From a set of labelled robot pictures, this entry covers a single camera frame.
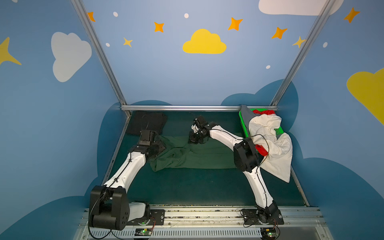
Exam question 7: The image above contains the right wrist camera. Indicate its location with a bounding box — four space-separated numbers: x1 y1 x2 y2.
194 116 217 130

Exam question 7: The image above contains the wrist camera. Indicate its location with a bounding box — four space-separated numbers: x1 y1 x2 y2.
194 116 217 130
139 130 156 146

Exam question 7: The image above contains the grey t-shirt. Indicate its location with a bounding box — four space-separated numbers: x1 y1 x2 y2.
240 105 256 128

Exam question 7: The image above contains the white t-shirt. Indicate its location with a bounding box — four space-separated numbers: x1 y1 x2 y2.
249 114 293 183

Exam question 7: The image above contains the right controller board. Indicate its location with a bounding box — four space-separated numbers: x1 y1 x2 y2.
261 228 278 240

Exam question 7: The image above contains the left controller board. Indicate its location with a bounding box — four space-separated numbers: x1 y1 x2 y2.
135 229 153 237

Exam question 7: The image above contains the dark green t-shirt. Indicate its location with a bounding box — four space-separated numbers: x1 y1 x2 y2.
150 136 236 172

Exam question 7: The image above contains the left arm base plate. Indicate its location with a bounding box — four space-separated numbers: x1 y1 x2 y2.
127 210 165 227

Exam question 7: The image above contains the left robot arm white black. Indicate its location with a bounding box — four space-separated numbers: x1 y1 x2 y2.
88 140 166 231

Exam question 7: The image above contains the aluminium frame right post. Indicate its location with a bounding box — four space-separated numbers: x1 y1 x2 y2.
270 0 336 107

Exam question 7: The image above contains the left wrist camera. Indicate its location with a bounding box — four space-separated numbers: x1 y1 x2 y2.
139 130 156 146

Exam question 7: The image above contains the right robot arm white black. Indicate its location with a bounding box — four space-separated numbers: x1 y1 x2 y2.
189 123 282 223

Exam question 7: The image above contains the folded black t-shirt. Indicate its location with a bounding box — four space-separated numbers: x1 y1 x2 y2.
126 111 168 136

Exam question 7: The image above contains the aluminium frame post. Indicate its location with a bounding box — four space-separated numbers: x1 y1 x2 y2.
270 0 336 107
71 0 131 118

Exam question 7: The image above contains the aluminium frame left post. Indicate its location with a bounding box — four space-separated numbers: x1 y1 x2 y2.
71 0 131 118

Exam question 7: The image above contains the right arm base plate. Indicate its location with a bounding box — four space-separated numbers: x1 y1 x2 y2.
241 209 284 226

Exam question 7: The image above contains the bright green basket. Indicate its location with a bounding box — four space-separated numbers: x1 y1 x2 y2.
238 107 284 139

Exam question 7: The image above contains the red t-shirt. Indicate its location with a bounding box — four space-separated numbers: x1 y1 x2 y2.
253 109 275 157

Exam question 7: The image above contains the aluminium frame back rail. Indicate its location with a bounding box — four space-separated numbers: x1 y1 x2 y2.
120 104 278 112

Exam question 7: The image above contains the controller board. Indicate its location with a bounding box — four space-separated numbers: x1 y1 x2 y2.
261 228 278 240
135 229 153 237

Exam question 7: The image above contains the aluminium front rail base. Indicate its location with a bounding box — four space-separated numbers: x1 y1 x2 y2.
74 205 333 240

